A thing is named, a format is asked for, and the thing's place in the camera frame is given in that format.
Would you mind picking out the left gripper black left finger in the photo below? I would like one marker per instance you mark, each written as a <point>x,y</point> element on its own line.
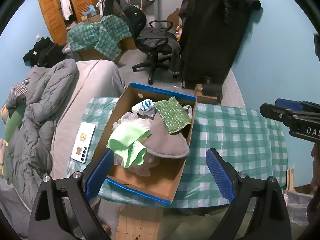
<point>49,219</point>

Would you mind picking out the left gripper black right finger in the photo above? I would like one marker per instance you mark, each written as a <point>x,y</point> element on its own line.
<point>264,198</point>

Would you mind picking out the light green microfiber cloth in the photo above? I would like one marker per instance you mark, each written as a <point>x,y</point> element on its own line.
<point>124,142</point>

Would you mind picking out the knotted white plastic bag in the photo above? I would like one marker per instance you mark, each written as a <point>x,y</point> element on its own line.
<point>189,110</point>

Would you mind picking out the translucent white plastic bag bundle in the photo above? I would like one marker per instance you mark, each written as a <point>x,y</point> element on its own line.
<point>149,159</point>

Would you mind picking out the green patterned sponge cloth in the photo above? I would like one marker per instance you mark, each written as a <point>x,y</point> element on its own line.
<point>173,115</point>

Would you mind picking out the grey fleece mitten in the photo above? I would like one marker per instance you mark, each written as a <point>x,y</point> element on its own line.
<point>164,145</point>

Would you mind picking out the white blue striped sock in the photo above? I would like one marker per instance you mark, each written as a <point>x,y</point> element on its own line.
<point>144,108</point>

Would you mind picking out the person's right hand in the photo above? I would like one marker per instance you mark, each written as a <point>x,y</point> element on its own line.
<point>316,168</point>

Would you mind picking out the silver plastic bag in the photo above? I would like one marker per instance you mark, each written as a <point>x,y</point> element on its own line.
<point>297,206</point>

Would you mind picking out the grey quilted duvet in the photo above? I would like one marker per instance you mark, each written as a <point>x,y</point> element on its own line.
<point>27,158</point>

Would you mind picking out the white smartphone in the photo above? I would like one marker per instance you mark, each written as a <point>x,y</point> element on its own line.
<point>82,142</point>

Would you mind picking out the green checkered tablecloth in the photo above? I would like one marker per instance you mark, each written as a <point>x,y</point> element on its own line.
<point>251,143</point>

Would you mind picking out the small cardboard box on floor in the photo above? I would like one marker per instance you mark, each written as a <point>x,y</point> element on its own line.
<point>209,93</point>

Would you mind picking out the green pillow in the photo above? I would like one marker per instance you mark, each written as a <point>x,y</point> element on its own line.
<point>14,122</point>

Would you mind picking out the cardboard box with blue rim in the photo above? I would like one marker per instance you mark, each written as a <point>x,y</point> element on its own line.
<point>164,179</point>

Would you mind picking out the large black suitcase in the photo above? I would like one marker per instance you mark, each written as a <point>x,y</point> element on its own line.
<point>212,33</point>

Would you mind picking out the beige bed sheet mattress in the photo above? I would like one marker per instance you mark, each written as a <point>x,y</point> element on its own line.
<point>94,79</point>

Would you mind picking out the black office chair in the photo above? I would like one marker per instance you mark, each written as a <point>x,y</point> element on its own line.
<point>160,46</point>

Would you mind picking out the black clothes pile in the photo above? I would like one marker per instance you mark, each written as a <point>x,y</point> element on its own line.
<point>45,53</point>

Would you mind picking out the green checkered cloth on boxes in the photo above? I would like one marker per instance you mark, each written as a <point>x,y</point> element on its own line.
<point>102,36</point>

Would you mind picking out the orange wooden wardrobe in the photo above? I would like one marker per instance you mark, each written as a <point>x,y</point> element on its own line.
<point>58,14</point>

